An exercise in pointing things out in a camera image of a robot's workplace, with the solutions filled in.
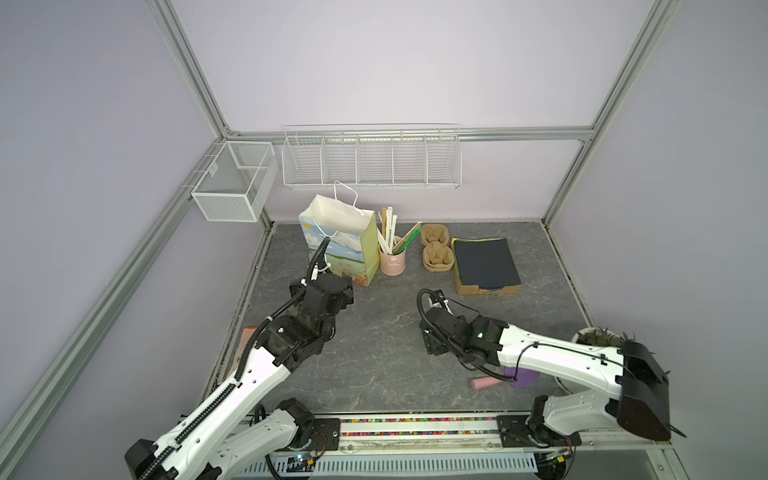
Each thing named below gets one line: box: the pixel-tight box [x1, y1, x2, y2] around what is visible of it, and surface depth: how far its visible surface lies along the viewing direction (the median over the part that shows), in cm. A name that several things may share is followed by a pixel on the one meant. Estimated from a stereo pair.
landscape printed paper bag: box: [298, 180, 380, 287], surface depth 93 cm
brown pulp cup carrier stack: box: [420, 223, 455, 272], surface depth 108 cm
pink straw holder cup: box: [379, 245, 407, 277], surface depth 102 cm
